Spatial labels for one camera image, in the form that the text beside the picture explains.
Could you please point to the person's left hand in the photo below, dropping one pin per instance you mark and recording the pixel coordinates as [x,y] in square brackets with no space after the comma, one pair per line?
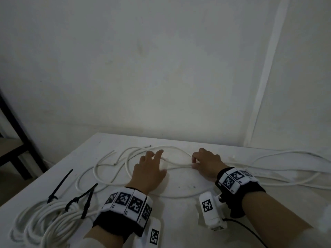
[147,175]

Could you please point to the person's right hand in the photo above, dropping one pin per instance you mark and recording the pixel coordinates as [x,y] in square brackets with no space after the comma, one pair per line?
[209,163]

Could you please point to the person's right forearm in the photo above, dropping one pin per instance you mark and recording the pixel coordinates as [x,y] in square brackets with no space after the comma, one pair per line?
[279,219]

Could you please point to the person's left forearm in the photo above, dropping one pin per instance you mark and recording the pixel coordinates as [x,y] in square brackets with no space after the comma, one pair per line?
[103,237]

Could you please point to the wooden shelf board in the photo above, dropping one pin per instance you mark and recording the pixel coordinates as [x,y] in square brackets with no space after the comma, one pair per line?
[9,147]

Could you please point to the black metal shelf rack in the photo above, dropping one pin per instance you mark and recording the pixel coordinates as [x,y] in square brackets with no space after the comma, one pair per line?
[15,118]

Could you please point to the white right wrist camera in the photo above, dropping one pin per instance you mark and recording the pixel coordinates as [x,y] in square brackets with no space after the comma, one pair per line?
[212,219]

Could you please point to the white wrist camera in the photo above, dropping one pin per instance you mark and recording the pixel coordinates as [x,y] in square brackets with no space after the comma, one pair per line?
[212,219]
[144,237]

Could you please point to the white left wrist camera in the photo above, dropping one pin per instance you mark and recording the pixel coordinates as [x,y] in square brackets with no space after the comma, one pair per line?
[144,237]

